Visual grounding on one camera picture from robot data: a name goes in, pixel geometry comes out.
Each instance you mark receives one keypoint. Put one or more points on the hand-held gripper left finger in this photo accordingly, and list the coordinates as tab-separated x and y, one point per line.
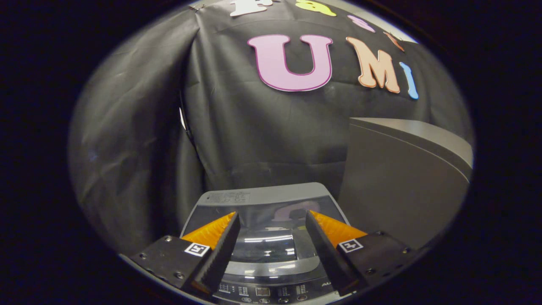
220	252

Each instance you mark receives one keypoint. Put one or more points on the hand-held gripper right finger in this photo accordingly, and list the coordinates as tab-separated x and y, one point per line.
326	250

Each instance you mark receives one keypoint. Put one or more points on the beige cabinet with grey top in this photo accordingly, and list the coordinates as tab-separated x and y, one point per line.
402	182

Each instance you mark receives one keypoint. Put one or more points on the black backdrop cloth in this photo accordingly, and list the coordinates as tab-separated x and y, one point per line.
135	127

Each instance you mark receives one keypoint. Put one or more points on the grey washing machine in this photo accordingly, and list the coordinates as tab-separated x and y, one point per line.
262	292

